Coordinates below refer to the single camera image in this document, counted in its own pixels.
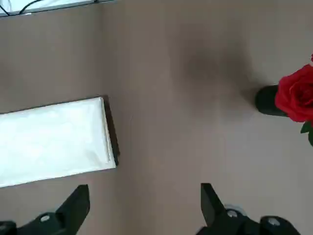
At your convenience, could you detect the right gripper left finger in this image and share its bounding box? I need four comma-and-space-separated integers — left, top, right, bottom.
0, 184, 91, 235

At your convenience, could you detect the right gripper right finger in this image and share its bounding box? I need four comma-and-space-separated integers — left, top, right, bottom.
195, 182, 304, 235

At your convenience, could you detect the cream tablecloth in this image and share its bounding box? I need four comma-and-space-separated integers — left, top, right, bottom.
0, 96, 117, 188

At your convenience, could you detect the black vase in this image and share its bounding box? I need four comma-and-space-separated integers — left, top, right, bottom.
255, 85, 291, 117

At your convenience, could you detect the green rose leaf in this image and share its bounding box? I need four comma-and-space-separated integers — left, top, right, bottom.
300, 121, 313, 147

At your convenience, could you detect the red artificial rose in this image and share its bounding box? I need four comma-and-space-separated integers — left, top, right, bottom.
274, 64, 313, 123

